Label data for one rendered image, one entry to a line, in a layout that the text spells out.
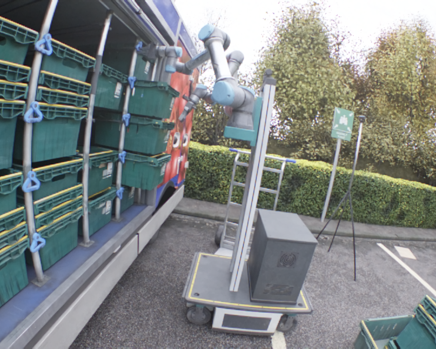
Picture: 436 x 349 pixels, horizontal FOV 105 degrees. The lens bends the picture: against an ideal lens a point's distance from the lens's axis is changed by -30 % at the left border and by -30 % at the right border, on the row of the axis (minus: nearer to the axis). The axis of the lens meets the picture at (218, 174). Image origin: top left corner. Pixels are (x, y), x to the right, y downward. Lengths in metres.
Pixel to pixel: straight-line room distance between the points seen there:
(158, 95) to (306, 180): 3.42
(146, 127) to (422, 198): 5.89
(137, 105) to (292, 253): 1.47
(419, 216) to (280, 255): 5.28
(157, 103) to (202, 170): 2.73
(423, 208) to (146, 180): 5.96
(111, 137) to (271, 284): 1.56
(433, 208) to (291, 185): 4.04
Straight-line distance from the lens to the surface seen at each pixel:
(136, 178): 1.82
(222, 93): 1.19
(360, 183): 5.01
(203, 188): 4.37
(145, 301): 2.10
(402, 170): 8.55
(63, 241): 1.39
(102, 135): 1.93
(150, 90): 1.77
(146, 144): 1.76
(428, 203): 6.55
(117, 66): 1.93
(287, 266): 1.60
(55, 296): 1.18
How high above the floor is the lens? 1.41
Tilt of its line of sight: 10 degrees down
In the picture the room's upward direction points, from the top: 8 degrees clockwise
